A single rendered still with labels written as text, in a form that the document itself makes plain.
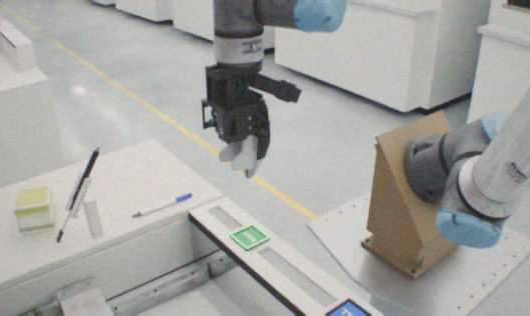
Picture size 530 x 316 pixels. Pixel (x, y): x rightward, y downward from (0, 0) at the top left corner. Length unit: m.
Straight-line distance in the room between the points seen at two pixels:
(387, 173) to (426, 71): 2.97
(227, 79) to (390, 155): 0.42
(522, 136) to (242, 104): 0.41
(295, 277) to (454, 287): 0.39
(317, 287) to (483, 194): 0.31
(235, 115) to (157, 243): 0.38
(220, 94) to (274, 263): 0.32
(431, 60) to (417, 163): 2.93
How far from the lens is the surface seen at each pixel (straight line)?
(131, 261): 0.98
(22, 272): 0.92
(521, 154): 0.68
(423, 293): 1.03
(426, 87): 3.96
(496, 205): 0.78
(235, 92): 0.73
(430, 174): 0.97
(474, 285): 1.09
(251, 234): 0.90
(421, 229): 1.00
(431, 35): 3.85
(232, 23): 0.68
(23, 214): 0.98
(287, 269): 0.84
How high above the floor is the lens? 1.52
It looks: 29 degrees down
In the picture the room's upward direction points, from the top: straight up
